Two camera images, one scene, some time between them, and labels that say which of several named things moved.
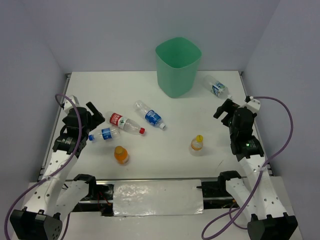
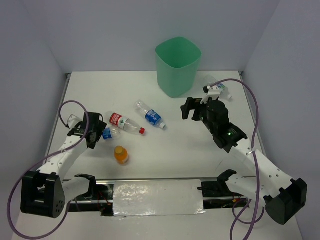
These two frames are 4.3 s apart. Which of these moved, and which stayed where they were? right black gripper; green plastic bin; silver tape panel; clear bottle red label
Moved: right black gripper
Stayed: silver tape panel; green plastic bin; clear bottle red label
